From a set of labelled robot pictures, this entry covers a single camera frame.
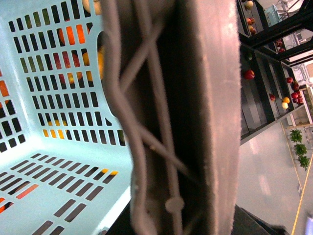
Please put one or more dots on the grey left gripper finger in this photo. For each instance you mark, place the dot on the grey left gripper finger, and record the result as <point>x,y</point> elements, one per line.
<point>172,79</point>

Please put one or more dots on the light blue basket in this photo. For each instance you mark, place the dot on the light blue basket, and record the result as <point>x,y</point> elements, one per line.
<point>64,163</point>

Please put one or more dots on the black metal shelf rack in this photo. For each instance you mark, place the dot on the black metal shelf rack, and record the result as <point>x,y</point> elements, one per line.
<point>265,66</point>

